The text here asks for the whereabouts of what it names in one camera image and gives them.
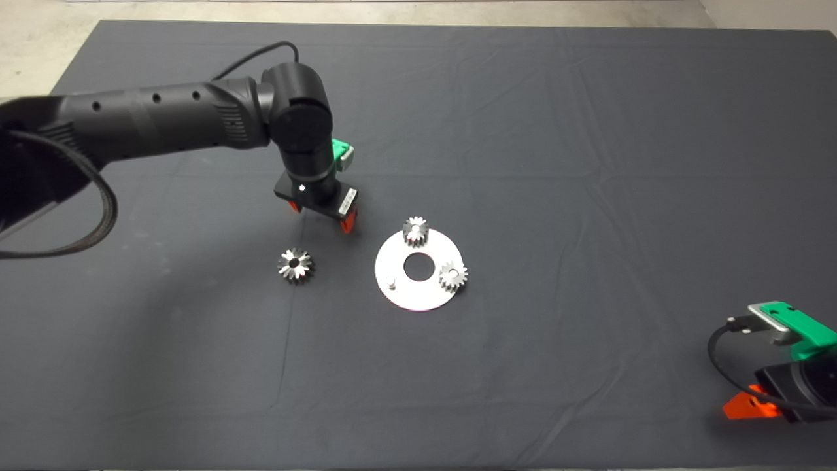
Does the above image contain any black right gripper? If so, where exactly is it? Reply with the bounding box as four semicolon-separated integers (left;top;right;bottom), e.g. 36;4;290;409
723;362;837;424

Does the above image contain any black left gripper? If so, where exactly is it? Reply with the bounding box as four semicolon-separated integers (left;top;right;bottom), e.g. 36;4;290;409
273;169;360;234

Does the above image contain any larger steel gear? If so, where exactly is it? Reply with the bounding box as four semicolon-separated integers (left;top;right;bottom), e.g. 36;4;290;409
277;247;316;286

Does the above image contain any small steel gear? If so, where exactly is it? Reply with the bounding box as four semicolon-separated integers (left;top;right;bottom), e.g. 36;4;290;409
402;217;430;247
439;260;469;293

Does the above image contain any round metal plate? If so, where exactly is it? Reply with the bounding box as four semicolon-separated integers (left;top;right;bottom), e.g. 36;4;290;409
375;229;463;312

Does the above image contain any dark grey table cloth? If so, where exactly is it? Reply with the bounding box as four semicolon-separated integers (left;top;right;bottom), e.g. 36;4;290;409
0;20;837;470

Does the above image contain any grey right camera box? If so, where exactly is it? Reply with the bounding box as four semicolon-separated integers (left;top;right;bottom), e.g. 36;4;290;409
747;303;802;345

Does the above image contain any green right camera mount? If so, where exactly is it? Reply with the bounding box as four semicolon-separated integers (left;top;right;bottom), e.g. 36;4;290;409
762;301;837;360

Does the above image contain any thin black left camera cable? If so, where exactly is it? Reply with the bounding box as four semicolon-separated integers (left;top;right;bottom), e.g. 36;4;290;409
213;41;300;80

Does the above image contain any black braided cable sleeve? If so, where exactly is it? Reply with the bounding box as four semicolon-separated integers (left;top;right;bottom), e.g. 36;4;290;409
0;130;119;260

